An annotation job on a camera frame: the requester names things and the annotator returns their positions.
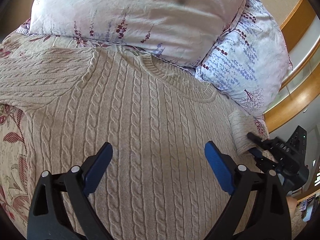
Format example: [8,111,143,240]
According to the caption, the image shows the cream floral bedspread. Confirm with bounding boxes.
[1,33,144,239]

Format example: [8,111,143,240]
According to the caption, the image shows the blue floral pillow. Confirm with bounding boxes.
[195,0,293,118]

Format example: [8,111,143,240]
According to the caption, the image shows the pink floral pillow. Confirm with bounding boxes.
[18,0,246,67]

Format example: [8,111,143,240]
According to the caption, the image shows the wooden headboard frame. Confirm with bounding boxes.
[264,0,319,132]

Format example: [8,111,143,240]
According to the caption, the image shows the beige cable-knit sweater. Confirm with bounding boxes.
[0,47,270,240]

